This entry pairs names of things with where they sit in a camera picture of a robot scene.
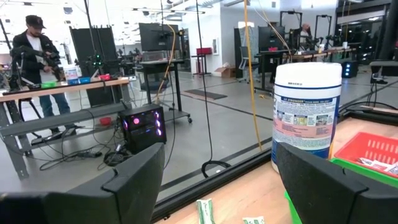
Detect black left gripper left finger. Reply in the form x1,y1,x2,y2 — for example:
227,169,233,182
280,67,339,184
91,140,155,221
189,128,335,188
0,142,166,224

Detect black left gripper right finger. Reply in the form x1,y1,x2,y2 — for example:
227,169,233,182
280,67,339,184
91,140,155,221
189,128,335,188
275,142,398,224

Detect green plastic basket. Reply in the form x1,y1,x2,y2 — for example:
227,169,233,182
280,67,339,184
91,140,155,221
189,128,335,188
284,157,398,224

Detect white red-print packet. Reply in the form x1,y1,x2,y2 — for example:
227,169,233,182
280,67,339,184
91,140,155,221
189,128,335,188
357,157,379,167
371,159,398,175

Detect orange plastic basket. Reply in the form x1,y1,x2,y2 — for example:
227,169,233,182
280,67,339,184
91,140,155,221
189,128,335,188
334,131,398,179

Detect black power strip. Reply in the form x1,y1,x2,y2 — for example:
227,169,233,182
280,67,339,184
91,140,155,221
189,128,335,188
76,151,103,158

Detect white green-print packet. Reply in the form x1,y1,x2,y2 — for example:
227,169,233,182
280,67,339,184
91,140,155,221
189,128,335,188
195,198,216,224
242,215,266,224

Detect black computer purple lights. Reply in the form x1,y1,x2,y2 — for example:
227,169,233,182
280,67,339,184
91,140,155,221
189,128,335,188
119,104,167,154

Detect disinfecting wipes canister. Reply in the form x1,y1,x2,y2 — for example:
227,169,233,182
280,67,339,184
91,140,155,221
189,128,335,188
271,61,343,174

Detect black computer blue lights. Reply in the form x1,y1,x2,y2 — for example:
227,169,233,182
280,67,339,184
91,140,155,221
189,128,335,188
341,60,359,79

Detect small white canister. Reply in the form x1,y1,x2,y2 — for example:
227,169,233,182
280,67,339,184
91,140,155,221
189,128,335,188
62,64,79,81

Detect long wooden desk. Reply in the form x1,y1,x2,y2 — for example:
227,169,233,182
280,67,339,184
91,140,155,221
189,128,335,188
254,47,358,94

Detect black monitor cart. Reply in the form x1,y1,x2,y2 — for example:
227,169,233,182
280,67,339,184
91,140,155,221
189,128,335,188
136,58,193,124

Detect person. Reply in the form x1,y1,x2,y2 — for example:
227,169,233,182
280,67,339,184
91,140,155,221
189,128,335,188
300,22,312,41
11,14,77,134

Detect dark floor mat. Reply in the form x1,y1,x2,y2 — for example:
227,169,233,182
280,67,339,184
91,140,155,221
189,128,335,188
181,88,228,101

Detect black partition panel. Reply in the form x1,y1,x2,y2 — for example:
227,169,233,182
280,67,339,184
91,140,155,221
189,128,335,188
69,26,123,108

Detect cardboard box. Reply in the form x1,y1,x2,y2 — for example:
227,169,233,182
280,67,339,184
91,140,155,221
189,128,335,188
213,64,236,79

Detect grey office chair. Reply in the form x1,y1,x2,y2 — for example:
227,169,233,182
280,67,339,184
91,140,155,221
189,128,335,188
238,45,261,83

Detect black monitor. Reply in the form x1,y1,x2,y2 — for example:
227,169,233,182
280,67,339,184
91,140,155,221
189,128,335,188
257,26,286,50
138,22,182,52

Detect red storage bin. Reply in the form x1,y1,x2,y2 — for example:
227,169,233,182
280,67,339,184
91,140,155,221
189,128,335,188
195,47,213,57

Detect black hanging cable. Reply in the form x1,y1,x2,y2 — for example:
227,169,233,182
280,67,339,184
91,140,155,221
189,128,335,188
195,0,232,179

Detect wooden workbench grey frame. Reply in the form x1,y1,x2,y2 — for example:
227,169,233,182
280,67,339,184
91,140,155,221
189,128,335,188
0,77,131,180

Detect yellow hanging cable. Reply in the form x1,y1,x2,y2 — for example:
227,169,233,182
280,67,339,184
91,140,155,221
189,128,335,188
243,0,263,151

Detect yellow monitor cable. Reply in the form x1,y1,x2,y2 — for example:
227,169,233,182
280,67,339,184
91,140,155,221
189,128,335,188
154,24,177,103

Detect black frame post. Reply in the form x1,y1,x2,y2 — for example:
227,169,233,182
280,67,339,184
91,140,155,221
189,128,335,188
379,0,398,62

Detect black station frame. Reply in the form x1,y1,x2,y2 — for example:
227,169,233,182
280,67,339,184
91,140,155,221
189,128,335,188
314,14,333,47
279,10,303,50

